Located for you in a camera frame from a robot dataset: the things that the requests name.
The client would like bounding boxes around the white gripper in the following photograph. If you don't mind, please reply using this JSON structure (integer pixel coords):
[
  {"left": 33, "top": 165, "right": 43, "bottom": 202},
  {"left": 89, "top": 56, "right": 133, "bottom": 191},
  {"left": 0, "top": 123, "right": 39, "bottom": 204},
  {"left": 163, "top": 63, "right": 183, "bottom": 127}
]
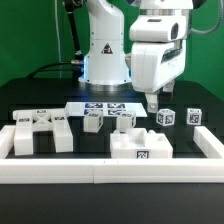
[{"left": 131, "top": 40, "right": 186, "bottom": 113}]

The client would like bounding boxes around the white chair seat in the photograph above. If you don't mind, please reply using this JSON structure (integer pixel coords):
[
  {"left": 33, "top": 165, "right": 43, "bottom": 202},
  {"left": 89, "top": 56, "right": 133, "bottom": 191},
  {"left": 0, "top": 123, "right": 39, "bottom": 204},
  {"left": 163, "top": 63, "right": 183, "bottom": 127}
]
[{"left": 110, "top": 128, "right": 173, "bottom": 159}]

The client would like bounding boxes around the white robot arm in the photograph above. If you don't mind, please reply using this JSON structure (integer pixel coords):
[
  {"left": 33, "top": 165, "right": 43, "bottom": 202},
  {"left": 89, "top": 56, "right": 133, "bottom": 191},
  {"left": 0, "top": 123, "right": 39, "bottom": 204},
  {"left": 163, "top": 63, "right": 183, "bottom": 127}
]
[{"left": 80, "top": 0, "right": 197, "bottom": 113}]

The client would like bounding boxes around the white tagged cube nut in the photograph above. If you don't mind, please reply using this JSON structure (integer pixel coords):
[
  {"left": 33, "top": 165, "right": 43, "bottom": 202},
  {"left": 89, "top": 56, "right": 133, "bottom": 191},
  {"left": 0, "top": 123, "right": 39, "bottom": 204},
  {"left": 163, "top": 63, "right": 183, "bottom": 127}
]
[{"left": 156, "top": 109, "right": 175, "bottom": 126}]

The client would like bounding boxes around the white tagged cube far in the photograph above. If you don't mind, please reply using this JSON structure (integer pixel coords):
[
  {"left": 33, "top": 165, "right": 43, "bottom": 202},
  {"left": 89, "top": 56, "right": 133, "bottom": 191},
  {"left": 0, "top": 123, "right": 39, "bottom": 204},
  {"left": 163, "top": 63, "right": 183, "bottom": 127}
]
[{"left": 186, "top": 108, "right": 202, "bottom": 125}]

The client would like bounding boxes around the white U-shaped fence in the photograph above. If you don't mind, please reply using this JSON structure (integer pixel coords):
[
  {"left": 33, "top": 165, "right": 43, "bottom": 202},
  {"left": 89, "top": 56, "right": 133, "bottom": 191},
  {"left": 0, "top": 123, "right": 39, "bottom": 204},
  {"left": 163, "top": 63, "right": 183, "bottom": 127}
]
[{"left": 0, "top": 125, "right": 224, "bottom": 184}]

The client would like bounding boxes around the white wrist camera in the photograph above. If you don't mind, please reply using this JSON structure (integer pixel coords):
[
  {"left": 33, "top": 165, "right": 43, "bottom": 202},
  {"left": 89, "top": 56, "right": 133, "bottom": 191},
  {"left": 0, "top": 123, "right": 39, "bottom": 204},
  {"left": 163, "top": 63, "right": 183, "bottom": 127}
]
[{"left": 129, "top": 15, "right": 187, "bottom": 42}]

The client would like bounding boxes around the white marker base plate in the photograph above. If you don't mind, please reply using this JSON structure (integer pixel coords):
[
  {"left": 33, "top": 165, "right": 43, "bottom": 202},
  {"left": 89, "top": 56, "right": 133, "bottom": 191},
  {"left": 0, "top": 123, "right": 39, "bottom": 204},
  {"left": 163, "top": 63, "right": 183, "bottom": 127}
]
[{"left": 65, "top": 102, "right": 147, "bottom": 117}]

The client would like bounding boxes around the black cable bundle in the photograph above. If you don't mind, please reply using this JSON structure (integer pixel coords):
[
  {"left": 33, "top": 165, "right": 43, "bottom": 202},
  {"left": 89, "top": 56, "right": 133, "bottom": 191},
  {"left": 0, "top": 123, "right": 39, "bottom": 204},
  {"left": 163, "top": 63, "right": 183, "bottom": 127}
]
[{"left": 26, "top": 0, "right": 86, "bottom": 79}]

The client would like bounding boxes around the grey hose cable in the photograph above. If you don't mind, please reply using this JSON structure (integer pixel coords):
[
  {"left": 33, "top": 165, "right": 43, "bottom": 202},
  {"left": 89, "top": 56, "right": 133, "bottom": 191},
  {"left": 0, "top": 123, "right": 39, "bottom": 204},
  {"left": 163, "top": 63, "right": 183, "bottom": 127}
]
[{"left": 190, "top": 0, "right": 224, "bottom": 36}]

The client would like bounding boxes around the white chair back frame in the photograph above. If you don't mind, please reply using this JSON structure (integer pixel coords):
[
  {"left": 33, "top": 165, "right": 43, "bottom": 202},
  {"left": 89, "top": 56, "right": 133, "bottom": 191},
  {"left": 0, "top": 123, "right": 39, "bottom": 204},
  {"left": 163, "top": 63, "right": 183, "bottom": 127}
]
[{"left": 13, "top": 108, "right": 73, "bottom": 156}]

